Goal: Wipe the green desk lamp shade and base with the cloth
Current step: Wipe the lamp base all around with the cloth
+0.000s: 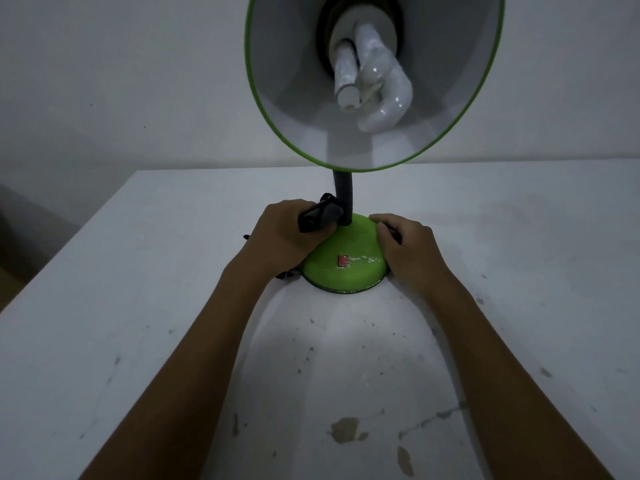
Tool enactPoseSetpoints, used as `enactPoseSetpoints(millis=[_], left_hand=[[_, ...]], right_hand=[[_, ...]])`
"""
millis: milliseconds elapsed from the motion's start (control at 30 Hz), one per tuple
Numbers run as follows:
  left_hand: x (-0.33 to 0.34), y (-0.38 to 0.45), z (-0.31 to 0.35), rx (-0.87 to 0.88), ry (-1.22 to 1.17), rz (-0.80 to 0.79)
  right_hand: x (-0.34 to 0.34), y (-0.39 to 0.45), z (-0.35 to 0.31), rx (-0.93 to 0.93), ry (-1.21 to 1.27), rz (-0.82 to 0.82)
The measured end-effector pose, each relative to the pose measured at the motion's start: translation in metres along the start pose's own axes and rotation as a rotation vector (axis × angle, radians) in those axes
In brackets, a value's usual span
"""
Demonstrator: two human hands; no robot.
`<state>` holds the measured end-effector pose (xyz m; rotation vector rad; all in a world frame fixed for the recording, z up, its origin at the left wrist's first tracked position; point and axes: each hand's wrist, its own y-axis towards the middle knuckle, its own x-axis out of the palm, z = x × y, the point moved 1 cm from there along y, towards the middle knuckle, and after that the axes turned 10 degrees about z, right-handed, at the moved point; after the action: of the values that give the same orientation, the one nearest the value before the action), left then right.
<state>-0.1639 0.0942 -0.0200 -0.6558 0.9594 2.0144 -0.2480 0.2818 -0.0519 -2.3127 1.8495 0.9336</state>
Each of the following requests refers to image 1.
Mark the person's left hand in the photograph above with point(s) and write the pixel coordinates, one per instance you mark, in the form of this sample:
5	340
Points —
275	239

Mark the person's right hand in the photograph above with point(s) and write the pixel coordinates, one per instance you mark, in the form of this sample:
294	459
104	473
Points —
415	254

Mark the dark grey cloth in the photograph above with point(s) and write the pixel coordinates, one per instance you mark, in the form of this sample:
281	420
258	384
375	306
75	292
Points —
320	212

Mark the green table lamp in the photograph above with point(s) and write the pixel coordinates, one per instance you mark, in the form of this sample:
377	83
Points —
345	274

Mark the person's left forearm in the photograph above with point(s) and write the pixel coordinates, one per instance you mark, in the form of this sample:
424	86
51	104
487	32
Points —
175	384

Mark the person's right forearm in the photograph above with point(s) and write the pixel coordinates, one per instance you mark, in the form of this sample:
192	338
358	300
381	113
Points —
510	394

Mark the white fluorescent light bulb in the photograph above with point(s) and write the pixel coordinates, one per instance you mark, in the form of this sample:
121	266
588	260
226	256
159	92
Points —
375	79

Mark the light wooden cabinet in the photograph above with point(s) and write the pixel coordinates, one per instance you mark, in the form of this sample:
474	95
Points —
25	244

